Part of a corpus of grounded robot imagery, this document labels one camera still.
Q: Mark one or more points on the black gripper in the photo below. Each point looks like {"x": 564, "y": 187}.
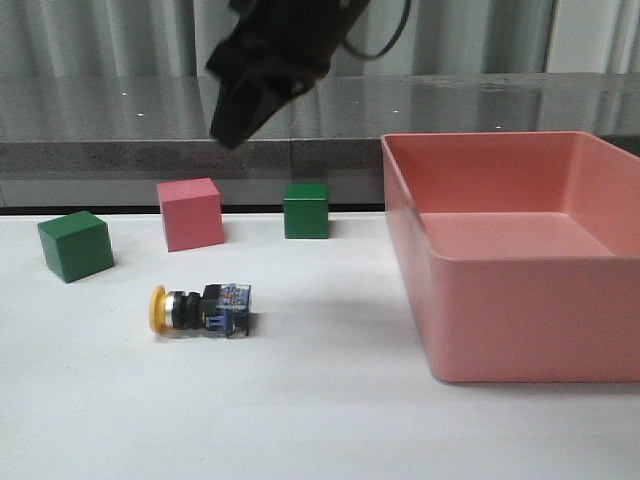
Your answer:
{"x": 283, "y": 41}

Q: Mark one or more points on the yellow push button switch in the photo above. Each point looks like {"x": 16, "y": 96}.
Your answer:
{"x": 224, "y": 309}

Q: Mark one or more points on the green wooden cube near bin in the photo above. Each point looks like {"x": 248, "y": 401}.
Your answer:
{"x": 306, "y": 209}

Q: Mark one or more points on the pink wooden cube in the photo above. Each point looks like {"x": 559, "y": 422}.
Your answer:
{"x": 191, "y": 214}

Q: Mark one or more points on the grey stone counter ledge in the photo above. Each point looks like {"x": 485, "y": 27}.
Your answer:
{"x": 143, "y": 127}

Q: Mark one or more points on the grey pleated curtain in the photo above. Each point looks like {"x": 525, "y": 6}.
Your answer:
{"x": 175, "y": 38}

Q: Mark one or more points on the green wooden cube far left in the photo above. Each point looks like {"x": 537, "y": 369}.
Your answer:
{"x": 76, "y": 245}

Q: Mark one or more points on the pink plastic bin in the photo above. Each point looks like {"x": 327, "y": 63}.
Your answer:
{"x": 519, "y": 253}

